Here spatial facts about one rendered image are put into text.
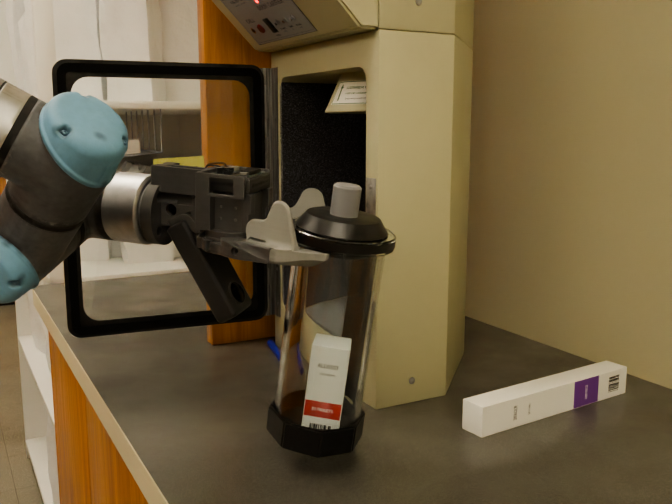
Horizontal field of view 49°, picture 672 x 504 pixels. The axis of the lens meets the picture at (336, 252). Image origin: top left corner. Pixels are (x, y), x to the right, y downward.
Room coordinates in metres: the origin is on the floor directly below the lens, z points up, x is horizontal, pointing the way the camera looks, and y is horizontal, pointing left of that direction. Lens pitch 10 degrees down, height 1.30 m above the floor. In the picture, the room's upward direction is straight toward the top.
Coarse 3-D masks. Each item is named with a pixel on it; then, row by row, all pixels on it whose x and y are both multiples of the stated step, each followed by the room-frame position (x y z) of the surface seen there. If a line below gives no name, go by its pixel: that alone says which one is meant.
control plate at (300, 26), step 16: (224, 0) 1.10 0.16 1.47; (240, 0) 1.07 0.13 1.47; (272, 0) 1.00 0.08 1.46; (288, 0) 0.96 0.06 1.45; (240, 16) 1.11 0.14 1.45; (256, 16) 1.07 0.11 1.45; (272, 16) 1.03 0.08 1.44; (288, 16) 1.00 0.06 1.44; (304, 16) 0.97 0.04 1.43; (256, 32) 1.11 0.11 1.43; (272, 32) 1.07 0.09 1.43; (288, 32) 1.04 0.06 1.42; (304, 32) 1.00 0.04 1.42
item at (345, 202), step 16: (336, 192) 0.72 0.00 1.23; (352, 192) 0.71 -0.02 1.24; (320, 208) 0.74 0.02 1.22; (336, 208) 0.72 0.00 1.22; (352, 208) 0.72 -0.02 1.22; (304, 224) 0.71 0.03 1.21; (320, 224) 0.70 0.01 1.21; (336, 224) 0.69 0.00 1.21; (352, 224) 0.69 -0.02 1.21; (368, 224) 0.70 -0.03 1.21; (368, 240) 0.69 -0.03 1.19
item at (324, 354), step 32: (352, 256) 0.68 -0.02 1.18; (384, 256) 0.72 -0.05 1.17; (288, 288) 0.73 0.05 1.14; (320, 288) 0.69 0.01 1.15; (352, 288) 0.69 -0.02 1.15; (288, 320) 0.72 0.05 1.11; (320, 320) 0.69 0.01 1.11; (352, 320) 0.70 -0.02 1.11; (288, 352) 0.72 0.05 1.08; (320, 352) 0.70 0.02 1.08; (352, 352) 0.70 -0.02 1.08; (288, 384) 0.71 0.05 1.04; (320, 384) 0.70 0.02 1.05; (352, 384) 0.71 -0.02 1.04; (288, 416) 0.71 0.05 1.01; (320, 416) 0.70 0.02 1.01; (352, 416) 0.72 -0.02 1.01
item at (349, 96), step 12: (348, 72) 1.04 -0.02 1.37; (360, 72) 1.02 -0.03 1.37; (348, 84) 1.03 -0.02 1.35; (360, 84) 1.01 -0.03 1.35; (336, 96) 1.04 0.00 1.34; (348, 96) 1.02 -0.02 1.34; (360, 96) 1.01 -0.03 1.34; (336, 108) 1.03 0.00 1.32; (348, 108) 1.01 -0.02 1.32; (360, 108) 1.00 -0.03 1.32
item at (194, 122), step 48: (96, 96) 1.07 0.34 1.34; (144, 96) 1.10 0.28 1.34; (192, 96) 1.13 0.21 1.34; (240, 96) 1.15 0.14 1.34; (144, 144) 1.10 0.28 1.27; (192, 144) 1.12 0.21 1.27; (240, 144) 1.15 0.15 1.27; (96, 240) 1.07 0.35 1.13; (96, 288) 1.07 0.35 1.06; (144, 288) 1.09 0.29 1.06; (192, 288) 1.12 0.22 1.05; (96, 336) 1.07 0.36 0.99
